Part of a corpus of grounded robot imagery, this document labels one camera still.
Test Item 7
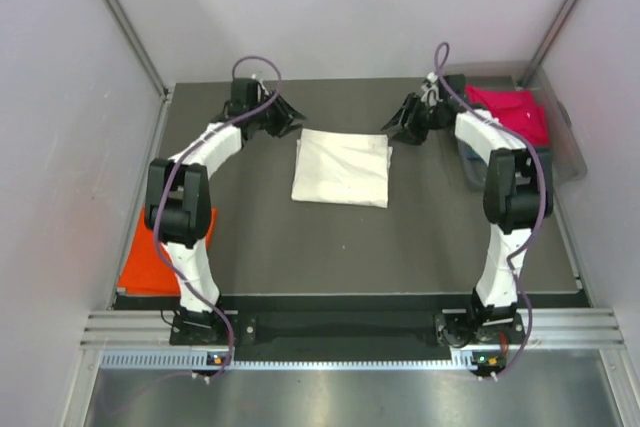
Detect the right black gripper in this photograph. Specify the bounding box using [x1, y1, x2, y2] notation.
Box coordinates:
[380, 95, 445, 147]

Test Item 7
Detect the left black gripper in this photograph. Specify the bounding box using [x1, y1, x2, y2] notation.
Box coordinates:
[251, 90, 308, 139]

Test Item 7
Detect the white t shirt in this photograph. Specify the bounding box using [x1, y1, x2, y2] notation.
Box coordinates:
[291, 129, 393, 209]

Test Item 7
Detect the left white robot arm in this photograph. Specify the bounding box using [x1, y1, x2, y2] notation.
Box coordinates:
[144, 76, 305, 345]

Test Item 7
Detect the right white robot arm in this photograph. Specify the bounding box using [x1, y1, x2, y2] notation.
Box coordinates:
[382, 72, 553, 343]

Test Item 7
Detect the blue t shirt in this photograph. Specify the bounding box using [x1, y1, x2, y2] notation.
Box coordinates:
[460, 143, 486, 169]

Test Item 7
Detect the pink t shirt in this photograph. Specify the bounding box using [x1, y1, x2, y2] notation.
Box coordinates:
[465, 86, 550, 146]

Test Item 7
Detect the clear plastic bin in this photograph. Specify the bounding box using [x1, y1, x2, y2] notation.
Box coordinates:
[444, 61, 588, 186]

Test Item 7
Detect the orange folded t shirt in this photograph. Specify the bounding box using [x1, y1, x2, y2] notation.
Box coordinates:
[117, 205, 219, 297]

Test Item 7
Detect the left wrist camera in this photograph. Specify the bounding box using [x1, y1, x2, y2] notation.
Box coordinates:
[251, 74, 269, 99]

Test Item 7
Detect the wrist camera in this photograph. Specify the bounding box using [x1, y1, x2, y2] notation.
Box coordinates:
[421, 72, 441, 108]
[251, 74, 269, 99]

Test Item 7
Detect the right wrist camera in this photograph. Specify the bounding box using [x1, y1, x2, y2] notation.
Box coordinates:
[421, 72, 441, 108]

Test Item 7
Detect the grey slotted cable duct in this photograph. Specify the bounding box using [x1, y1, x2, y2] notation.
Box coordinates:
[99, 349, 498, 373]

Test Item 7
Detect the aluminium frame rail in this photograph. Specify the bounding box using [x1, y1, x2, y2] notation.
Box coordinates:
[80, 308, 624, 349]

